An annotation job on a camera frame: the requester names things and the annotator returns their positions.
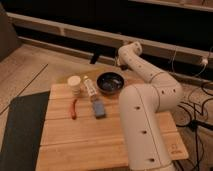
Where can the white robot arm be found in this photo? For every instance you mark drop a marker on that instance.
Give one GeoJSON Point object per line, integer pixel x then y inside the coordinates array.
{"type": "Point", "coordinates": [138, 105]}

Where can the dark bowl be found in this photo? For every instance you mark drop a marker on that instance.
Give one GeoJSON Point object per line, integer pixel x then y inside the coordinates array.
{"type": "Point", "coordinates": [110, 82]}

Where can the clear plastic bottle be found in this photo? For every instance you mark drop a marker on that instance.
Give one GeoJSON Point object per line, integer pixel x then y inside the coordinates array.
{"type": "Point", "coordinates": [91, 90]}

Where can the blue sponge block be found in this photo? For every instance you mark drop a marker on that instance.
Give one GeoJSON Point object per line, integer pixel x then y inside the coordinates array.
{"type": "Point", "coordinates": [98, 108]}

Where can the white paper cup stack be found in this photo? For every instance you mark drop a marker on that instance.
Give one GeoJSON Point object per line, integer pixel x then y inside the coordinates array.
{"type": "Point", "coordinates": [74, 83]}

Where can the dark floor mat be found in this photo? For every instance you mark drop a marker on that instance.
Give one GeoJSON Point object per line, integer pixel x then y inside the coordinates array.
{"type": "Point", "coordinates": [23, 132]}

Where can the black bracket under rail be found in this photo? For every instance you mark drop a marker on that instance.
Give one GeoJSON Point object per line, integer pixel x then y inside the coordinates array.
{"type": "Point", "coordinates": [95, 57]}

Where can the white wall rail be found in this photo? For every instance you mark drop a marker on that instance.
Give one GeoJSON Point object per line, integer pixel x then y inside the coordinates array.
{"type": "Point", "coordinates": [101, 37]}

